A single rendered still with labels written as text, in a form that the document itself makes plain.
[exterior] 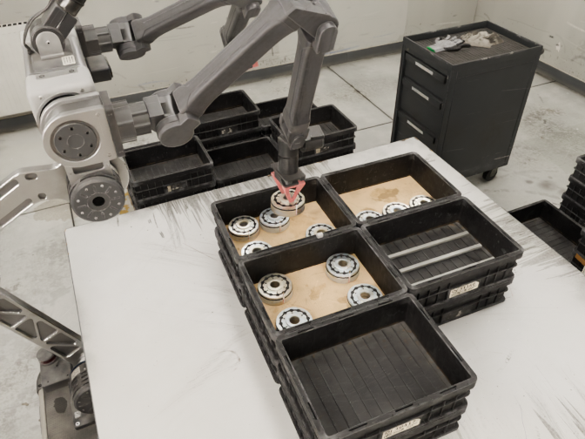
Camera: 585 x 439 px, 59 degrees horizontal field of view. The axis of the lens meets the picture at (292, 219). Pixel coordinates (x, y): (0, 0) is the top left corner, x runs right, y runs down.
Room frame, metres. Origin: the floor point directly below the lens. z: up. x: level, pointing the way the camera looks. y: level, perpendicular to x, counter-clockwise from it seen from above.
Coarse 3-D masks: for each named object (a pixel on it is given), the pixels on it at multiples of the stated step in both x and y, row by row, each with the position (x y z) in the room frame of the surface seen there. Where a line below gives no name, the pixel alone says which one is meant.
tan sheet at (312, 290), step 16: (304, 272) 1.13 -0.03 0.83; (320, 272) 1.13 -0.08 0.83; (256, 288) 1.07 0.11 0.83; (304, 288) 1.06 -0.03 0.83; (320, 288) 1.06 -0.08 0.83; (336, 288) 1.06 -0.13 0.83; (288, 304) 1.00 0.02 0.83; (304, 304) 1.00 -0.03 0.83; (320, 304) 1.00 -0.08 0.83; (336, 304) 1.00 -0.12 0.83; (272, 320) 0.95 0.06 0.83
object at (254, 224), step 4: (240, 216) 1.37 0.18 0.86; (244, 216) 1.37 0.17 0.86; (248, 216) 1.37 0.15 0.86; (232, 220) 1.35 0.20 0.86; (236, 220) 1.35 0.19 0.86; (252, 220) 1.35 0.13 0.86; (256, 220) 1.35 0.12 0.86; (232, 224) 1.33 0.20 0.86; (252, 224) 1.33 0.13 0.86; (256, 224) 1.33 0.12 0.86; (232, 228) 1.31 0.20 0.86; (236, 228) 1.31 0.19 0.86; (248, 228) 1.31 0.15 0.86; (252, 228) 1.31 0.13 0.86; (256, 228) 1.31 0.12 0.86; (232, 232) 1.29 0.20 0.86; (236, 232) 1.29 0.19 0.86; (240, 232) 1.29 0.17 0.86; (244, 232) 1.29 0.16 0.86; (252, 232) 1.29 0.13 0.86
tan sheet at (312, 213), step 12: (312, 204) 1.47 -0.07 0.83; (300, 216) 1.40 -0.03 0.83; (312, 216) 1.40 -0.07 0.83; (324, 216) 1.40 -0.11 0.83; (288, 228) 1.34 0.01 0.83; (300, 228) 1.34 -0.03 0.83; (252, 240) 1.28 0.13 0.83; (264, 240) 1.28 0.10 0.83; (276, 240) 1.28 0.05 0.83; (288, 240) 1.28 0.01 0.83; (240, 252) 1.23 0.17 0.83
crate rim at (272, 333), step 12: (348, 228) 1.22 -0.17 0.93; (312, 240) 1.17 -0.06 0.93; (276, 252) 1.12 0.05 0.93; (240, 264) 1.07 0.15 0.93; (384, 264) 1.06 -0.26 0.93; (396, 276) 1.01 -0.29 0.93; (252, 288) 0.97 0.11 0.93; (372, 300) 0.93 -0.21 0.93; (384, 300) 0.93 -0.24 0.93; (264, 312) 0.90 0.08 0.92; (336, 312) 0.89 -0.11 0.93; (348, 312) 0.89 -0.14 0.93; (300, 324) 0.85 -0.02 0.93; (312, 324) 0.85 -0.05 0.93; (276, 336) 0.81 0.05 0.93
